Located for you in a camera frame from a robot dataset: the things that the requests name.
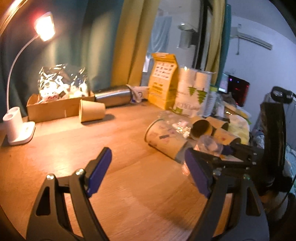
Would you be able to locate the clear plastic cup with labels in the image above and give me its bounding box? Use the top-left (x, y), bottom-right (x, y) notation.
top-left (182, 135), bottom-right (223, 185)

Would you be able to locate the brown printed paper cup front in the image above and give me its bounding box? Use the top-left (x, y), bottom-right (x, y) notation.
top-left (213, 128), bottom-right (241, 145)

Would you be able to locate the brown paper cup back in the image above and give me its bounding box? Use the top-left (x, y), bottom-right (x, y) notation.
top-left (206, 116), bottom-right (229, 131)

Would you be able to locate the brown paper cup left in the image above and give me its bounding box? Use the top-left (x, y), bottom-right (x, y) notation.
top-left (190, 116), bottom-right (213, 140)

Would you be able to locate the clear plastic cup lying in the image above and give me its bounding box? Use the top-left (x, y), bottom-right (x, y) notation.
top-left (158, 110), bottom-right (192, 138)

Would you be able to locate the white printed paper cup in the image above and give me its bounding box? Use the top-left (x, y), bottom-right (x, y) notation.
top-left (144, 119), bottom-right (191, 163)

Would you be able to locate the bagged white paper cup stack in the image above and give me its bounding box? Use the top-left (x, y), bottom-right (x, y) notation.
top-left (173, 66), bottom-right (213, 118)

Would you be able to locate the small brown paper cup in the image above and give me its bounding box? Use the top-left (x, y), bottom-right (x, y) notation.
top-left (79, 100), bottom-right (106, 123)

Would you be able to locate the yellow plastic bag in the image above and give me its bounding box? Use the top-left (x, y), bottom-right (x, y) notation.
top-left (228, 114), bottom-right (250, 145)

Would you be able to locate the computer monitor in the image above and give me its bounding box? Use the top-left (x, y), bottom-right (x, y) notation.
top-left (218, 73), bottom-right (229, 93)

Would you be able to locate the white desk lamp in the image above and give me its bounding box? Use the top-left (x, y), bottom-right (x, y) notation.
top-left (3, 11), bottom-right (56, 146)

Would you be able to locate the teal curtain right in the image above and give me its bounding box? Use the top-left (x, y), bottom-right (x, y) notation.
top-left (216, 1), bottom-right (231, 86)

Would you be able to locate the teal curtain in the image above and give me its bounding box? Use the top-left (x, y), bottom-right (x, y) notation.
top-left (216, 1), bottom-right (231, 86)
top-left (1, 1), bottom-right (123, 115)

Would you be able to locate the cardboard tray box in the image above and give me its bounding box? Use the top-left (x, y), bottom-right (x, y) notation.
top-left (27, 91), bottom-right (95, 123)

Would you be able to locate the yellow paper bag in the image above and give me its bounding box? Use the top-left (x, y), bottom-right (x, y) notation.
top-left (148, 52), bottom-right (179, 110)

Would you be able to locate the white air conditioner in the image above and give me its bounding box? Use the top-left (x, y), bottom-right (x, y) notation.
top-left (230, 27), bottom-right (273, 50)

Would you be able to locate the stainless steel thermos bottle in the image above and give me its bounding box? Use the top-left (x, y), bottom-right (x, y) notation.
top-left (94, 85), bottom-right (132, 108)

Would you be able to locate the crinkled clear snack bag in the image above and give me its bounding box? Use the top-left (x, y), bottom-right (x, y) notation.
top-left (38, 63), bottom-right (90, 102)

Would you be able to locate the yellow curtain right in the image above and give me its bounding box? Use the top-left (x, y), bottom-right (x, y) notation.
top-left (205, 0), bottom-right (226, 85)

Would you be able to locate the yellow curtain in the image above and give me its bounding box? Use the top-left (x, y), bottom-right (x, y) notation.
top-left (205, 0), bottom-right (226, 85)
top-left (111, 0), bottom-right (160, 86)

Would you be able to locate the white blue small box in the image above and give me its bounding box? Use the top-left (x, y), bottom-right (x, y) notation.
top-left (126, 85), bottom-right (149, 103)

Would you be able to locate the hanging blue cloth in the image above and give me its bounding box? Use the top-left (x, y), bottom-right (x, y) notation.
top-left (147, 16), bottom-right (172, 59)

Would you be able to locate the teal curtain left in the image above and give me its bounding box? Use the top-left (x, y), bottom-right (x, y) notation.
top-left (1, 1), bottom-right (123, 115)

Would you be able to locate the yellow curtain left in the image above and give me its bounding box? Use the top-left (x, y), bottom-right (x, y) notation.
top-left (111, 0), bottom-right (160, 86)

